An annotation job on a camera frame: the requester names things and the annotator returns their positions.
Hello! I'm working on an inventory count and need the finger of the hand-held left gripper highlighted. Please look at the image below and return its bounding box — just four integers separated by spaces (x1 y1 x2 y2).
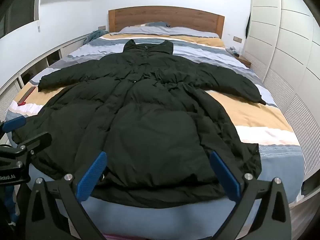
14 131 52 157
0 116 27 133

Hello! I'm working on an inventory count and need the wooden headboard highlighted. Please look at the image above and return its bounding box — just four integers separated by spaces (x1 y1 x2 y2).
108 6 225 40

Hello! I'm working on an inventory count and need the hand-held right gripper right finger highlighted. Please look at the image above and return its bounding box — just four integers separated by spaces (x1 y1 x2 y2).
209 151 293 240

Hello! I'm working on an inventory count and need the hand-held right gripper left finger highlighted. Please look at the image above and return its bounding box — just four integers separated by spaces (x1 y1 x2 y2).
25 151 108 240

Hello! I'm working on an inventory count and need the striped blue and tan duvet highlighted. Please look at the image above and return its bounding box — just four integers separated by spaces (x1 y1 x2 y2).
6 31 304 220

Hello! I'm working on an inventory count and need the white low cabinet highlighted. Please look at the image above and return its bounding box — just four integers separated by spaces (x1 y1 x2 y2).
0 34 88 122

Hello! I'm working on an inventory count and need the teal crumpled cloth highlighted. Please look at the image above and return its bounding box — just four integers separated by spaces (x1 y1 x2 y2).
84 29 109 44

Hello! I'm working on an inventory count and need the wooden bedside shelf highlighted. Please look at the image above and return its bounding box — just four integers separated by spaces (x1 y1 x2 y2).
235 55 251 68

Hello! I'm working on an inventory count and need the dark window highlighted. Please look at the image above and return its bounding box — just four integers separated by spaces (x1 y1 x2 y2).
0 0 40 38

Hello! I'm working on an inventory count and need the grey-blue pillow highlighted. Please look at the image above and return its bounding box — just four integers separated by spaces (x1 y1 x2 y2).
135 21 170 28

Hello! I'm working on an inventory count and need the black long down coat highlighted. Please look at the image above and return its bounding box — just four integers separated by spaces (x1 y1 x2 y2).
11 39 267 208

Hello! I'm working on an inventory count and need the red flat object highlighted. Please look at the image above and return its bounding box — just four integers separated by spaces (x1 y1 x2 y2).
17 86 36 106

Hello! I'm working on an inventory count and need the white wardrobe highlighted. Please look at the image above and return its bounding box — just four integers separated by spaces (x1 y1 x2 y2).
244 0 320 202

